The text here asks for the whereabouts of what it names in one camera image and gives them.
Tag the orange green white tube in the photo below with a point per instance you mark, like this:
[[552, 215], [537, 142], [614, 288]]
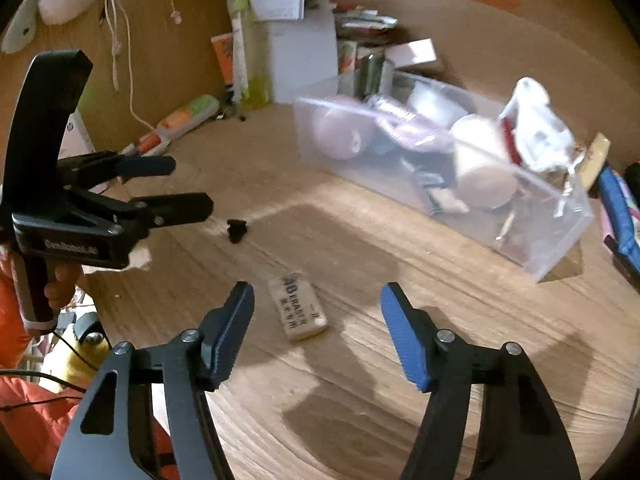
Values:
[[175, 122]]

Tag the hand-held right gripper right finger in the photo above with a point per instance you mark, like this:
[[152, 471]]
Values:
[[405, 340]]

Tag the person's left hand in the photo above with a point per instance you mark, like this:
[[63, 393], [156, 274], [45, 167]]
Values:
[[62, 285]]

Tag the dark green can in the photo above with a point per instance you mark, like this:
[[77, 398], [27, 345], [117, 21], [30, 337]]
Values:
[[372, 75]]

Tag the small cardboard box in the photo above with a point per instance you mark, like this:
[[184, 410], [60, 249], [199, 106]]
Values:
[[415, 55]]

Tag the small black clip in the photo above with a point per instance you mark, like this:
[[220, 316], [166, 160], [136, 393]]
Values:
[[236, 230]]

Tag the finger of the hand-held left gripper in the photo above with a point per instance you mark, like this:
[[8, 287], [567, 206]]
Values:
[[180, 207], [145, 166]]

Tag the wooden desktop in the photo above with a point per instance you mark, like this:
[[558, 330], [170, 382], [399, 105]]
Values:
[[350, 410]]

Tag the green book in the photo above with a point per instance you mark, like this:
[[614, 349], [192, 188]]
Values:
[[250, 70]]

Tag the white eraser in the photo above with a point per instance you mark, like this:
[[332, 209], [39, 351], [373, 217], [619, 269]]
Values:
[[297, 305]]

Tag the orange book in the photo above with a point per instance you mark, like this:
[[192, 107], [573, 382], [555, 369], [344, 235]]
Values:
[[222, 57]]

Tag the stack of books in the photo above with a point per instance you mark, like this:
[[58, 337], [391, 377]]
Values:
[[365, 22]]

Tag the white oval item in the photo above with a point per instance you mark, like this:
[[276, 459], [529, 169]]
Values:
[[20, 25]]

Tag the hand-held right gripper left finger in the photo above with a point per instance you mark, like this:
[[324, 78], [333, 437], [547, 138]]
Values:
[[227, 340]]

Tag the beige tape roll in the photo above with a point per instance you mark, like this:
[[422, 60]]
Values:
[[482, 170]]

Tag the pink ball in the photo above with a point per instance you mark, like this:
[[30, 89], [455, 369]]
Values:
[[340, 127]]

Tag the clear plastic storage box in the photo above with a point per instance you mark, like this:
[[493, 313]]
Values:
[[550, 230]]

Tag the blue pencil case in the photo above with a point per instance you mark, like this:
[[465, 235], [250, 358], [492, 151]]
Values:
[[617, 210]]

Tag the upright book spine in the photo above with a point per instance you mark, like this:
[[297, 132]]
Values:
[[346, 57]]

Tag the yellow item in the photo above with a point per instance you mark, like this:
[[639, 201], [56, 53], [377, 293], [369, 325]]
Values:
[[70, 360]]

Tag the white plastic bag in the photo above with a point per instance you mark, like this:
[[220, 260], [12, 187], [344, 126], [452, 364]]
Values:
[[537, 125]]

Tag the orange clothing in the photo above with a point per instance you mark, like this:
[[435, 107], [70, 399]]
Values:
[[35, 410]]

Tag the beige wooden block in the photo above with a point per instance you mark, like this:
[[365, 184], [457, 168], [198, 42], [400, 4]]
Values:
[[597, 160]]

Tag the white file holder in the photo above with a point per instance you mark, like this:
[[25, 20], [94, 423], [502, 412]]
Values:
[[305, 60]]

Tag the pink plastic packet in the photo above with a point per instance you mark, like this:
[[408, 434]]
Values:
[[405, 122]]

